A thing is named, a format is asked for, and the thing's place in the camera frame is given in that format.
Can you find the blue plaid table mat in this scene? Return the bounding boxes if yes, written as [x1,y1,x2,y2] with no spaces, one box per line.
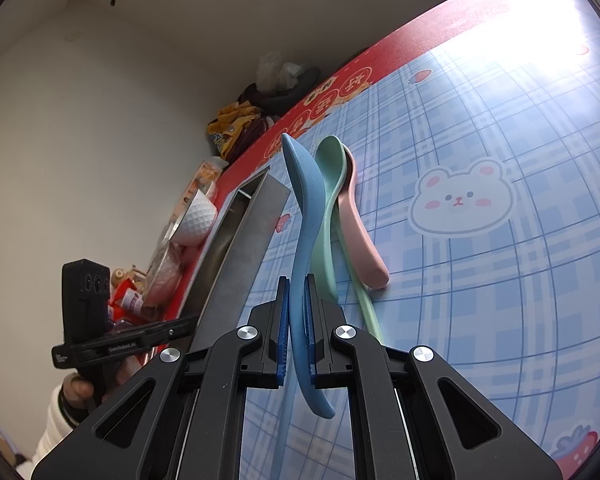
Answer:
[180,0,600,480]

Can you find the green chopstick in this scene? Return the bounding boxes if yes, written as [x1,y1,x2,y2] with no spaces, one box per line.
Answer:
[332,215,383,346]

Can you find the blue plastic spoon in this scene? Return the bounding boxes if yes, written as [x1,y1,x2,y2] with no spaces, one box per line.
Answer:
[280,132,337,418]

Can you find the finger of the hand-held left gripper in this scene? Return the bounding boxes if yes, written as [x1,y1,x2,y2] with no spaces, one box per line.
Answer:
[140,315,201,348]

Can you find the stainless steel utensil tray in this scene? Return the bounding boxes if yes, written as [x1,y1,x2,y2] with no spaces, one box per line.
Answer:
[182,166,293,353]

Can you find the beige drink bottle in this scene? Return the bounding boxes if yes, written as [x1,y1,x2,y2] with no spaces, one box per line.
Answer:
[111,266,148,291]

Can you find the tissue packet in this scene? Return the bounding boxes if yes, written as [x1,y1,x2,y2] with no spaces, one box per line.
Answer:
[172,158,230,216]

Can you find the person's left hand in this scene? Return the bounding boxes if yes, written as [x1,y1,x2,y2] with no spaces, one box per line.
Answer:
[60,352,143,413]

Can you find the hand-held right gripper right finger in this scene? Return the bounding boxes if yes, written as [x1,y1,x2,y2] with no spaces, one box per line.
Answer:
[304,272,563,480]

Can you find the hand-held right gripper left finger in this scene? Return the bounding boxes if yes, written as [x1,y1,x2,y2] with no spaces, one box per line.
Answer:
[30,275,293,480]

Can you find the red plastic bag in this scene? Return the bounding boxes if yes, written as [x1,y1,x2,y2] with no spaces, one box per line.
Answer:
[109,281,146,320]

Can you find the red printed tablecloth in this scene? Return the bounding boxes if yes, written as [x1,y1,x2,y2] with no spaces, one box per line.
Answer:
[105,0,581,361]

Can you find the large plastic-covered bowl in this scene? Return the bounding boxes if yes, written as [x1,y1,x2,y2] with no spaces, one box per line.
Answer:
[142,240,196,311]

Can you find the white dimpled bowl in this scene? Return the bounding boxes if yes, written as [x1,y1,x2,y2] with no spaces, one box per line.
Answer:
[172,192,218,247]

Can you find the clear plastic bag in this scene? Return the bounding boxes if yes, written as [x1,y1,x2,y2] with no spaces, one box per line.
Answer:
[256,52,303,93]

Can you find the dark red clothes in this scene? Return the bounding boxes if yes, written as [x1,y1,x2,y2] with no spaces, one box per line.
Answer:
[220,117,276,163]

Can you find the green plastic spoon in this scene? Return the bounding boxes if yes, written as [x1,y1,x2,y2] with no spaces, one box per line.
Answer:
[314,135,351,303]

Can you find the pink plastic spoon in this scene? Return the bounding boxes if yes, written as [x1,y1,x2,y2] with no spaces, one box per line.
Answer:
[337,144,391,291]

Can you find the yellow clothes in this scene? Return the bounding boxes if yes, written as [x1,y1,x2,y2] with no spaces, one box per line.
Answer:
[207,101,261,148]

